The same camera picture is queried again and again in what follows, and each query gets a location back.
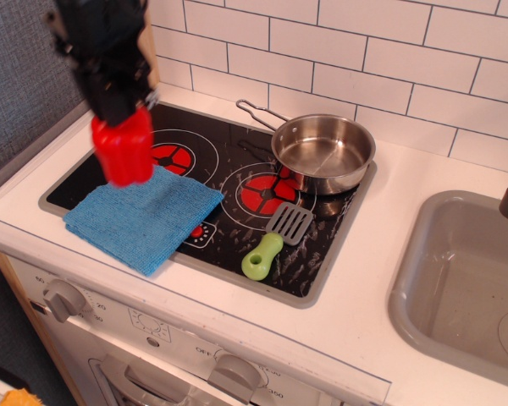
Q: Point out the grey sink basin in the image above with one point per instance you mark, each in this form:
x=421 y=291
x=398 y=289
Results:
x=450 y=297

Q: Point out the grey oven knob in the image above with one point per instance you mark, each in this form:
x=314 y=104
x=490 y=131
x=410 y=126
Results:
x=235 y=377
x=63 y=300

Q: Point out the steel frying pan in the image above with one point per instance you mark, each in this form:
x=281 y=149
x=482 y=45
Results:
x=319 y=154

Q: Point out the grey oven door handle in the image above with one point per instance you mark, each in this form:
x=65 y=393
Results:
x=145 y=385

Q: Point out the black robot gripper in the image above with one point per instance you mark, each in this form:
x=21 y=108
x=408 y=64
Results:
x=75 y=28

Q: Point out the grey right oven knob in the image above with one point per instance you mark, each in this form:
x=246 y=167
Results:
x=235 y=377

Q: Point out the wooden side post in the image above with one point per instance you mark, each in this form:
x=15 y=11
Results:
x=152 y=55

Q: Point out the grey spatula green handle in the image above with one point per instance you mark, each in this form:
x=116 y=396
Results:
x=287 y=226

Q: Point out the grey left oven knob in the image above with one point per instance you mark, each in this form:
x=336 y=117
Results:
x=63 y=300

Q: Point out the red toy bell pepper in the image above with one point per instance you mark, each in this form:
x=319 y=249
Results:
x=125 y=151

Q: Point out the blue towel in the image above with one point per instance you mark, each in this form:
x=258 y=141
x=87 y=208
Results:
x=142 y=225

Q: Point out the black toy stove top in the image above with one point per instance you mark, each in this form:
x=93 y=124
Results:
x=239 y=162

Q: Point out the yellow object bottom corner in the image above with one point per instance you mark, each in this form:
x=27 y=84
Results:
x=20 y=397

